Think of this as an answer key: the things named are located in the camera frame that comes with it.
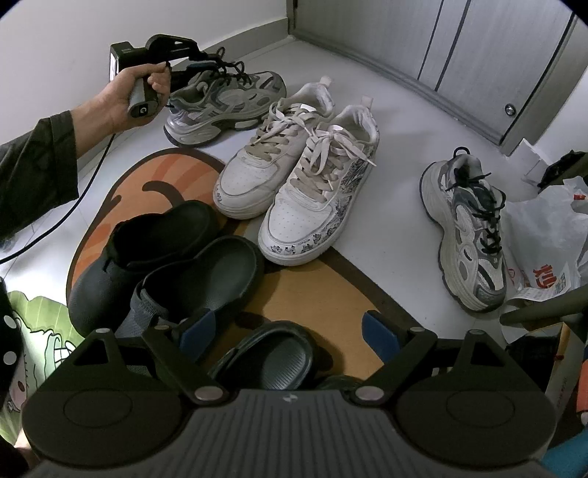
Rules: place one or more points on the black white-dotted cloth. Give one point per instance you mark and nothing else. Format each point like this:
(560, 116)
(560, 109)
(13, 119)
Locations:
(9, 349)

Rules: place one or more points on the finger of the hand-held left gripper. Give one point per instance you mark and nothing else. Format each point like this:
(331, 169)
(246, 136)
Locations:
(193, 76)
(209, 55)

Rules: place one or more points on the black rubber clog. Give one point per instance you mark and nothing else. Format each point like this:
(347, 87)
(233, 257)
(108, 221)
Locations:
(220, 271)
(92, 285)

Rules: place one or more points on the grey door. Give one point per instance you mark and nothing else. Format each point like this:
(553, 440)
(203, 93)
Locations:
(390, 36)

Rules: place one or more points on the white plastic bag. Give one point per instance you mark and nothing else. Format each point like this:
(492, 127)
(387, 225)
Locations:
(542, 230)

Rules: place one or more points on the round metal door fitting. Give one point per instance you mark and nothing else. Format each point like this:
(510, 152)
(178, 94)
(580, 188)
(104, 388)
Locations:
(509, 109)

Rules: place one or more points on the green cartoon printed cloth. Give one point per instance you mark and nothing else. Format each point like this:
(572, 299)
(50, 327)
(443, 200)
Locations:
(36, 331)

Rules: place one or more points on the person's left forearm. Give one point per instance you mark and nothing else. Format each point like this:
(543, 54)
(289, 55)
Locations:
(32, 174)

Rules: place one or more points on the cardboard box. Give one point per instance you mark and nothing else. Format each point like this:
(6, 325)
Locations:
(567, 367)

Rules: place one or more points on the orange brown floor mat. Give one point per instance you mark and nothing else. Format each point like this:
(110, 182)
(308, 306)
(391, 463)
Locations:
(294, 294)

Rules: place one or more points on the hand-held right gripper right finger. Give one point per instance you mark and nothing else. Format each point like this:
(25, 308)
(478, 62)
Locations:
(379, 333)

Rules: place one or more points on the black bag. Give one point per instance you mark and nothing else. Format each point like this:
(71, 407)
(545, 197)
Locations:
(565, 167)

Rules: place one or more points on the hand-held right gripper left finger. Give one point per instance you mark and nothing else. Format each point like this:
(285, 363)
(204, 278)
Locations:
(200, 333)

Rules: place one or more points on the white printed lace-up sneaker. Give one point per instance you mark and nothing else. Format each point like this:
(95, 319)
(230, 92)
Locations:
(303, 216)
(248, 174)

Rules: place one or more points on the teal printed cloth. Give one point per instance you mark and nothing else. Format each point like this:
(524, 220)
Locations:
(569, 459)

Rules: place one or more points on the dark slide sandal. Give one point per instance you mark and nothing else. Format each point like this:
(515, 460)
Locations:
(271, 358)

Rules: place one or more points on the person's left hand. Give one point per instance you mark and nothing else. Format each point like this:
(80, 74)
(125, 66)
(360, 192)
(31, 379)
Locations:
(115, 101)

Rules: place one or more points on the grey white running sneaker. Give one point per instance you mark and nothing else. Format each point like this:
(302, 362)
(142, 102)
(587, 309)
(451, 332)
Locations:
(229, 99)
(468, 239)

